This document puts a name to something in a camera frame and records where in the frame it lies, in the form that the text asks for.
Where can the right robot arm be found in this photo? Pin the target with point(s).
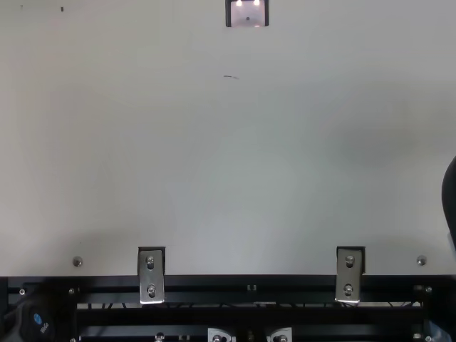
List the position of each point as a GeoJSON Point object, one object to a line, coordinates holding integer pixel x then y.
{"type": "Point", "coordinates": [450, 196]}

